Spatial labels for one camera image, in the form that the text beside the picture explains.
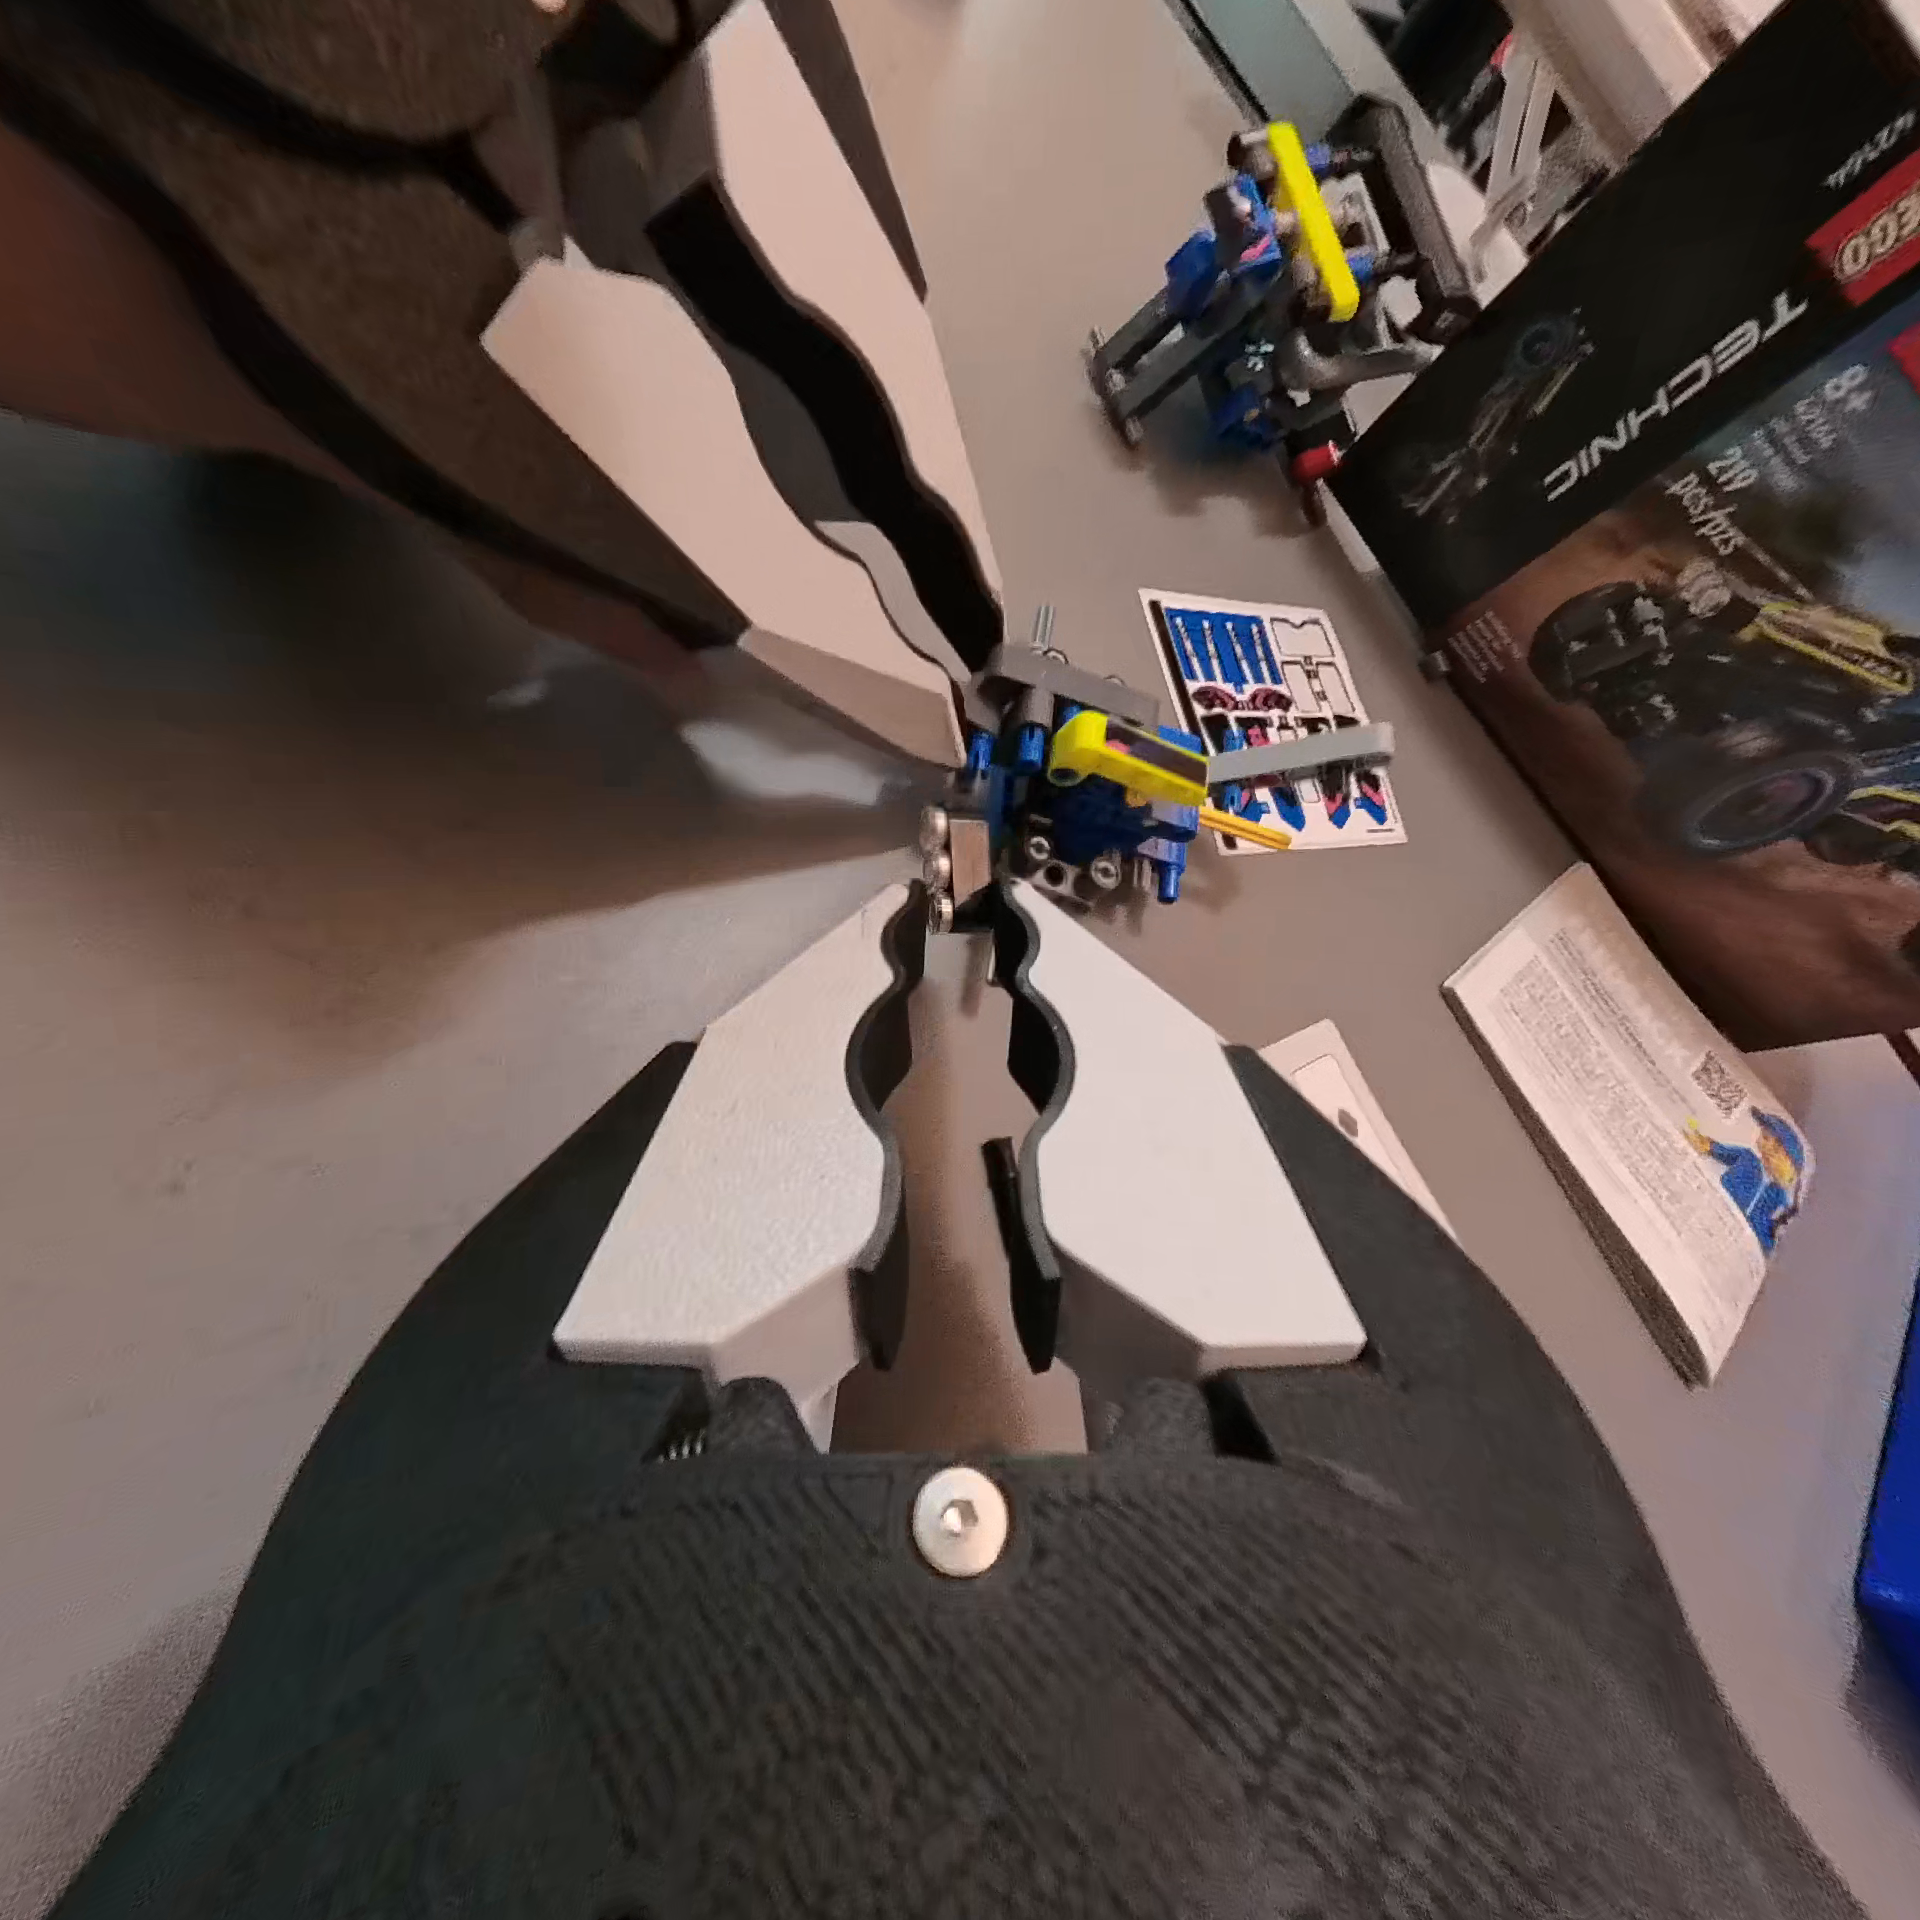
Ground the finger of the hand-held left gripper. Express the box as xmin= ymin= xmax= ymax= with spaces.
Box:
xmin=479 ymin=247 xmax=972 ymax=771
xmin=647 ymin=0 xmax=1007 ymax=672

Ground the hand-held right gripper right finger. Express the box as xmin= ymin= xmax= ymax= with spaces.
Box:
xmin=999 ymin=882 xmax=1371 ymax=1449

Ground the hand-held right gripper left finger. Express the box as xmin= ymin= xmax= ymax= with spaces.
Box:
xmin=551 ymin=880 xmax=930 ymax=1449

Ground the black lego connector piece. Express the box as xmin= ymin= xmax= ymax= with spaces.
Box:
xmin=918 ymin=803 xmax=1011 ymax=939

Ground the small blue yellow lego assembly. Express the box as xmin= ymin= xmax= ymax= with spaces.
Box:
xmin=957 ymin=600 xmax=1402 ymax=905

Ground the open lego instruction booklet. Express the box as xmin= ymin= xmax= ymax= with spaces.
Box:
xmin=1257 ymin=1020 xmax=1457 ymax=1242

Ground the large blue yellow lego assembly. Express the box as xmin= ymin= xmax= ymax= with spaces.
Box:
xmin=1089 ymin=95 xmax=1487 ymax=528

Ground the closed lego booklet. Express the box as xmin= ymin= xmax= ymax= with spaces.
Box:
xmin=1442 ymin=861 xmax=1818 ymax=1389

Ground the lego sticker sheet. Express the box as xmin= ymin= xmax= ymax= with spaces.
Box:
xmin=1140 ymin=587 xmax=1409 ymax=857

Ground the lego set box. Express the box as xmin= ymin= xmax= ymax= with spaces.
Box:
xmin=1329 ymin=0 xmax=1920 ymax=1052

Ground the person's left hand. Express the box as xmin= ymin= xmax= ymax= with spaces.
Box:
xmin=0 ymin=132 xmax=395 ymax=483

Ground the white stand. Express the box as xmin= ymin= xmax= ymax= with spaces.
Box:
xmin=1469 ymin=29 xmax=1567 ymax=249

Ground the blue plastic storage bin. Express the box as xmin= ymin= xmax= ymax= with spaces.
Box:
xmin=1855 ymin=1275 xmax=1920 ymax=1659

